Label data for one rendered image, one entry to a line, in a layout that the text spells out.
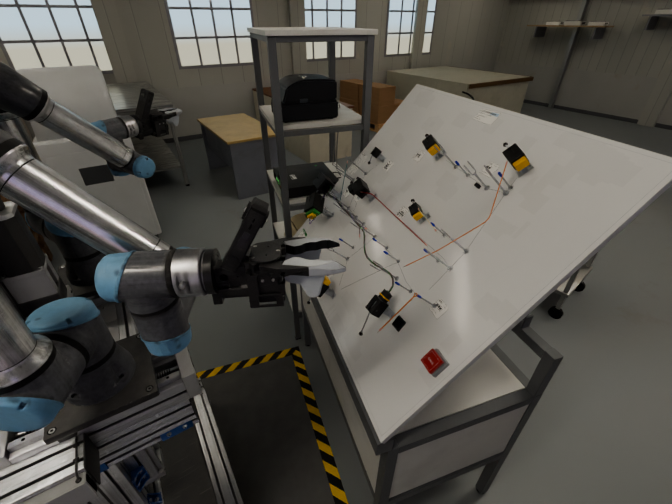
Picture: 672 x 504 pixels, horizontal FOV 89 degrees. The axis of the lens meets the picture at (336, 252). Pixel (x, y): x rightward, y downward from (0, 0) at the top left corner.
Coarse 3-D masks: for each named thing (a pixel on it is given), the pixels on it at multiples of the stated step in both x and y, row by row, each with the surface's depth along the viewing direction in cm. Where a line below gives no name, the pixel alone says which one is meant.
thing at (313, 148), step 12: (264, 96) 614; (336, 132) 535; (348, 132) 547; (288, 144) 587; (300, 144) 547; (312, 144) 523; (324, 144) 534; (336, 144) 546; (348, 144) 558; (300, 156) 561; (312, 156) 533; (324, 156) 545; (348, 156) 569
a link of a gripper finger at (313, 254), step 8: (296, 240) 57; (304, 240) 57; (312, 240) 57; (320, 240) 57; (328, 240) 57; (288, 248) 56; (296, 248) 55; (304, 248) 56; (312, 248) 57; (320, 248) 58; (328, 248) 58; (288, 256) 57; (296, 256) 58; (304, 256) 58; (312, 256) 59
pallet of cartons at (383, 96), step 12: (348, 84) 710; (360, 84) 684; (372, 84) 681; (384, 84) 681; (348, 96) 723; (360, 96) 695; (372, 96) 667; (384, 96) 660; (360, 108) 710; (372, 108) 679; (384, 108) 673; (396, 108) 694; (372, 120) 690; (384, 120) 687
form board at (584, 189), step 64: (384, 128) 171; (448, 128) 137; (512, 128) 114; (384, 192) 148; (448, 192) 122; (512, 192) 103; (576, 192) 90; (640, 192) 79; (320, 256) 163; (384, 256) 131; (448, 256) 110; (512, 256) 95; (576, 256) 83; (384, 320) 118; (448, 320) 100; (512, 320) 87; (384, 384) 107; (448, 384) 93
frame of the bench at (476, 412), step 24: (504, 360) 132; (480, 408) 115; (504, 408) 116; (528, 408) 123; (408, 432) 109; (432, 432) 109; (360, 456) 141; (384, 456) 108; (504, 456) 144; (384, 480) 115; (432, 480) 133; (480, 480) 161
